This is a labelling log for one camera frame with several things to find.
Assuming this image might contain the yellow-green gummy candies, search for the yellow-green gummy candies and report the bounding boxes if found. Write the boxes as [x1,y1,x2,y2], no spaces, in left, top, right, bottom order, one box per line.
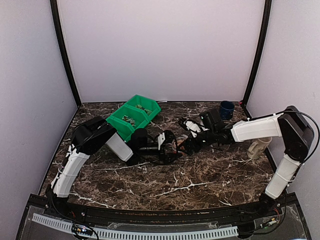
[135,104,152,115]

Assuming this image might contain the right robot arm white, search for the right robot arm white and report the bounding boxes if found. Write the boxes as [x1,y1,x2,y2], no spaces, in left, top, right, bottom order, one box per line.
[179,105,320,217]

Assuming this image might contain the white slotted cable duct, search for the white slotted cable duct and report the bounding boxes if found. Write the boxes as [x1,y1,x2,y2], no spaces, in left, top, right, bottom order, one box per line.
[31,213,239,240]

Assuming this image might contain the dark blue mug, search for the dark blue mug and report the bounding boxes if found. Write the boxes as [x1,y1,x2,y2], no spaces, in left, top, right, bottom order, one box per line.
[219,100,235,120]

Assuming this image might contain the green three-compartment candy bin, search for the green three-compartment candy bin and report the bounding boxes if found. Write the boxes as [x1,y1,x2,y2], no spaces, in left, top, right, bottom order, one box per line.
[106,94,162,142]

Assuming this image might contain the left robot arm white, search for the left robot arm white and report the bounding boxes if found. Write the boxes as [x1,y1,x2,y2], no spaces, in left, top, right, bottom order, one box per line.
[46,116,182,199]

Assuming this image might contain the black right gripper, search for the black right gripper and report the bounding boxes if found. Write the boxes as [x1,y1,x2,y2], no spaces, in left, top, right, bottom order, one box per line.
[177,128,217,156]

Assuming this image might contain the black front rail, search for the black front rail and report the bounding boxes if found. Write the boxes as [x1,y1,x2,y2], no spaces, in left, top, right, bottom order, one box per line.
[44,200,277,225]

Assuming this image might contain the lollipop candies pile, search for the lollipop candies pile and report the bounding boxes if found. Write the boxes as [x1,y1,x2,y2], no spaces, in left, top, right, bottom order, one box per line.
[122,115,135,126]

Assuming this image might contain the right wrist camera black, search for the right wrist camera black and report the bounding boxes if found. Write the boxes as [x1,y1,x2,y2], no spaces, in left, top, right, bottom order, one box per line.
[178,108,226,138]

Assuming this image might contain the beige ceramic mug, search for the beige ceramic mug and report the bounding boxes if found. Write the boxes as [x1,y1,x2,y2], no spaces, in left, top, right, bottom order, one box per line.
[247,137,273,160]

